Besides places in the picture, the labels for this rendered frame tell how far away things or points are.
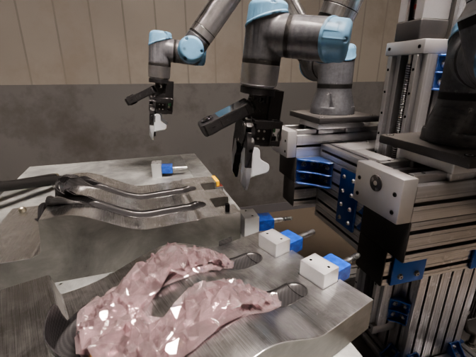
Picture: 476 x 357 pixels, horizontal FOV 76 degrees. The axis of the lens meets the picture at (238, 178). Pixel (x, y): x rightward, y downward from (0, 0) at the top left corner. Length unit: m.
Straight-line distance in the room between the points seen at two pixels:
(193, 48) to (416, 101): 0.63
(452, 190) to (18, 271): 0.81
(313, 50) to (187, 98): 1.81
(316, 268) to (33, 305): 0.39
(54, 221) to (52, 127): 1.83
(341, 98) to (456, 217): 0.53
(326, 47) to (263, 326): 0.45
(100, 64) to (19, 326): 2.04
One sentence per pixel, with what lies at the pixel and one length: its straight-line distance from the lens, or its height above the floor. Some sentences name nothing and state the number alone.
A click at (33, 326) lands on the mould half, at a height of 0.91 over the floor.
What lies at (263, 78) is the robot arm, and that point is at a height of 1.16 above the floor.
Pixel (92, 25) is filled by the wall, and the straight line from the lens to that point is 2.37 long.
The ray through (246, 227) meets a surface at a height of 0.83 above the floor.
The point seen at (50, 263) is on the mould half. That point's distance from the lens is 0.68.
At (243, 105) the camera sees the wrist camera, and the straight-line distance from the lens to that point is 0.63.
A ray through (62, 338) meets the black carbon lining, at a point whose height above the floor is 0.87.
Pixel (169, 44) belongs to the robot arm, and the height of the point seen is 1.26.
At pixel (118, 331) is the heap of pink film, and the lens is 0.41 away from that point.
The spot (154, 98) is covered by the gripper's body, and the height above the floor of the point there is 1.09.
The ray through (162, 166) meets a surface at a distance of 1.18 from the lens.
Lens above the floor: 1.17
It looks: 19 degrees down
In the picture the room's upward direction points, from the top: straight up
